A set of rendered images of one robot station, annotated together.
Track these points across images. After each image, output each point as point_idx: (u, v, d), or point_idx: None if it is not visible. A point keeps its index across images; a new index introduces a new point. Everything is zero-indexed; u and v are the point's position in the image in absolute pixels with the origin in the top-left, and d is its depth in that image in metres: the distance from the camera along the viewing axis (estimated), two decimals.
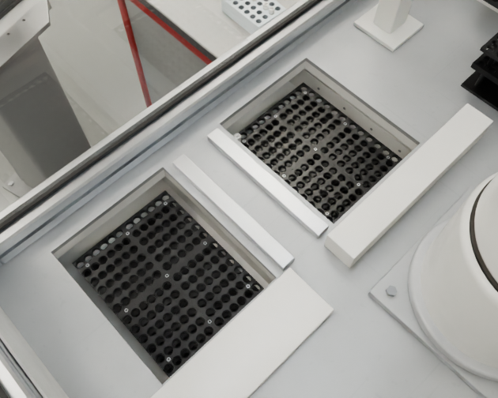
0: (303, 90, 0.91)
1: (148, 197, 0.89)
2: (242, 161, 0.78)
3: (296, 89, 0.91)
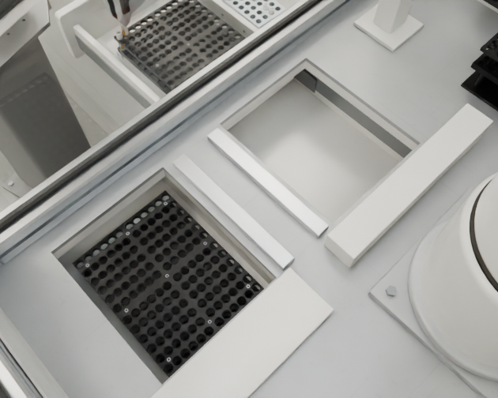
0: None
1: (148, 197, 0.89)
2: (242, 161, 0.78)
3: None
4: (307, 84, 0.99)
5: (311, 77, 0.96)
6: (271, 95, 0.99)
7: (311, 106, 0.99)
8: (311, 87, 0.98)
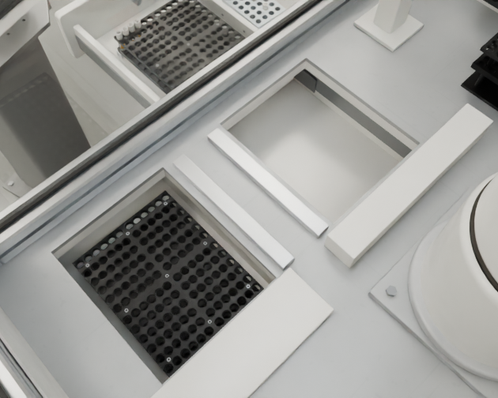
0: None
1: (148, 197, 0.89)
2: (242, 161, 0.78)
3: None
4: (307, 84, 0.99)
5: (311, 77, 0.96)
6: (271, 95, 0.99)
7: (311, 106, 0.99)
8: (311, 87, 0.98)
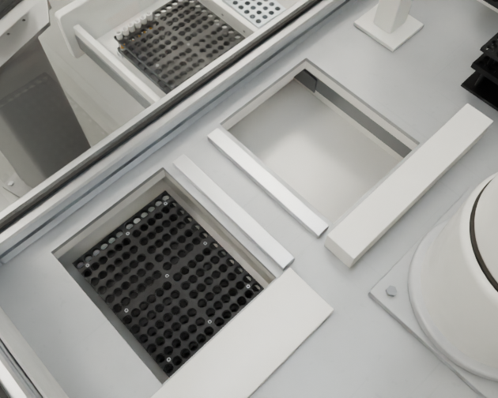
0: None
1: (148, 197, 0.89)
2: (242, 161, 0.78)
3: None
4: (307, 84, 0.99)
5: (311, 77, 0.96)
6: (271, 95, 0.99)
7: (311, 106, 0.99)
8: (311, 87, 0.98)
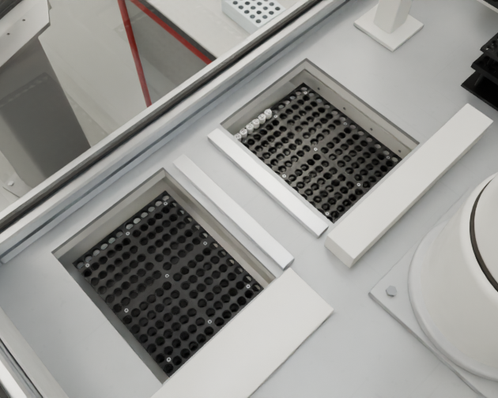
0: (303, 90, 0.91)
1: (148, 197, 0.89)
2: (242, 161, 0.78)
3: (296, 89, 0.91)
4: None
5: None
6: None
7: None
8: None
